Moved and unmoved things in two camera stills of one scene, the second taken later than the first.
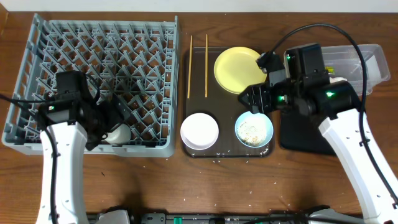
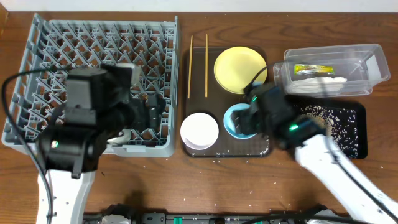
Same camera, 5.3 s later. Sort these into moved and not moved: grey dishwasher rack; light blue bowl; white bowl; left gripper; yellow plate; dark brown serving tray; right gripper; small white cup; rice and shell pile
Moved: right gripper; light blue bowl; left gripper; rice and shell pile
Not moved: grey dishwasher rack; dark brown serving tray; white bowl; small white cup; yellow plate
